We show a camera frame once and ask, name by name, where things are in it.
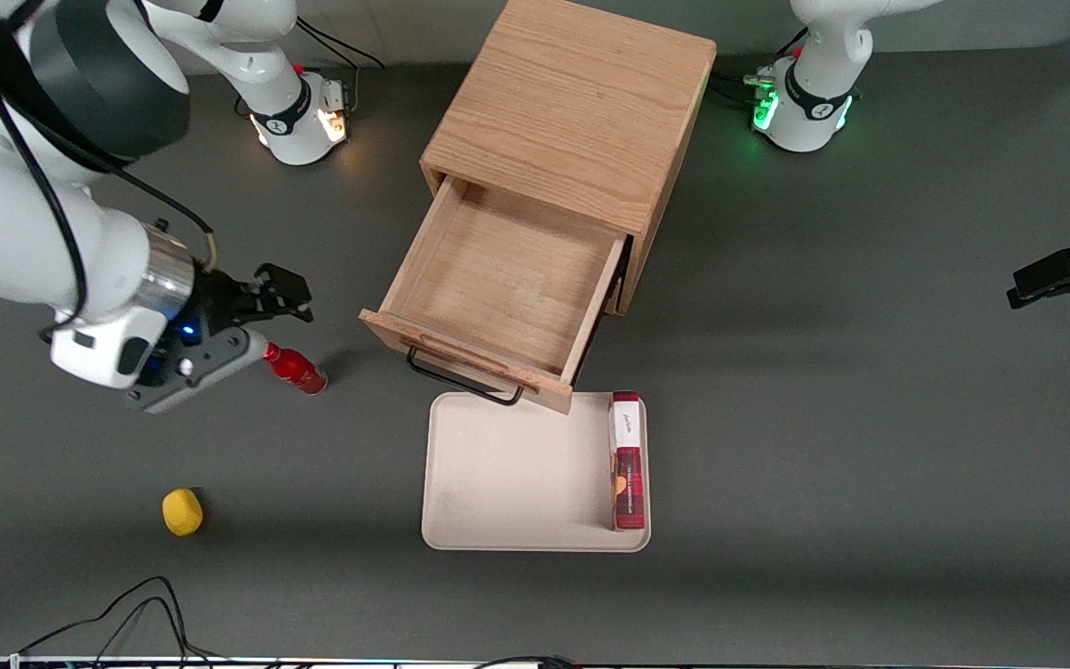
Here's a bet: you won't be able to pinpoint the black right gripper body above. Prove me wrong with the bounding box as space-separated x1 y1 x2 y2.
184 268 263 341

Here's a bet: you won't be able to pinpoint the wooden drawer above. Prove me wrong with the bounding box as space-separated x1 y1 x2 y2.
359 175 634 415

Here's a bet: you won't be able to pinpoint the wooden drawer cabinet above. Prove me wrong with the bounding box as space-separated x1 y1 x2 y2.
421 0 718 317

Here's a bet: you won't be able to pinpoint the red bottle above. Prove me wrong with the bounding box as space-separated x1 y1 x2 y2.
263 342 329 396

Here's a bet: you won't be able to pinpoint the yellow lemon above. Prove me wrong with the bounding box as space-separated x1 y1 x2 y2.
162 488 204 538

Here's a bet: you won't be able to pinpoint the beige plastic tray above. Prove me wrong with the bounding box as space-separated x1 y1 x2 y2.
421 391 652 554

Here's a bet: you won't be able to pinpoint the red plaid carton box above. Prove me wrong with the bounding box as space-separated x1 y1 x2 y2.
609 390 647 531

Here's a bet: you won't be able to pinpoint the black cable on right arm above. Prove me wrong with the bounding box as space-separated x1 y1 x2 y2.
0 0 217 337

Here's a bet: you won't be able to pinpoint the black cables at right base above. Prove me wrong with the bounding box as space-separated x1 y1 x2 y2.
236 19 387 120

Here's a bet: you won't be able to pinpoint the black cables at base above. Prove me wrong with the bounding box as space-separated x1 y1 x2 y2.
710 28 810 105
236 19 387 120

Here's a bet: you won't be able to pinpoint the black floor cable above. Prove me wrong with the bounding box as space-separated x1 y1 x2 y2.
80 596 211 665
15 576 220 665
475 655 582 669

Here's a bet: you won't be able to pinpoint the black cables at left base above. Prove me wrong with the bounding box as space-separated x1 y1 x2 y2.
710 28 810 105

